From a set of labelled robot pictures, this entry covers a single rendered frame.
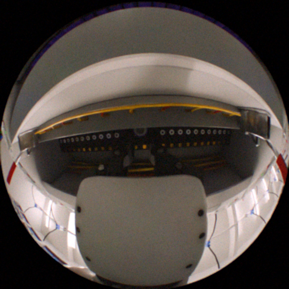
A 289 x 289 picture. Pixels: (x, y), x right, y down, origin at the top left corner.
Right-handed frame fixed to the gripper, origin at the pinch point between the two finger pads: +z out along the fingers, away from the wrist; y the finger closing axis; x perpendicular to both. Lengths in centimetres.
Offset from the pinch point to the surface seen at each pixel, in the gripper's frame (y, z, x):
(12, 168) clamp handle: -14.8, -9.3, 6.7
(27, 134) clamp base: -14.4, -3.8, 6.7
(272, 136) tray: 28.9, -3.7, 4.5
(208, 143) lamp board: 16.2, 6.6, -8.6
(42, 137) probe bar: -13.9, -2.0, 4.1
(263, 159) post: 29.2, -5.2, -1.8
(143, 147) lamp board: -0.4, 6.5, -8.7
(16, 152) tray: -31.1, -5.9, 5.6
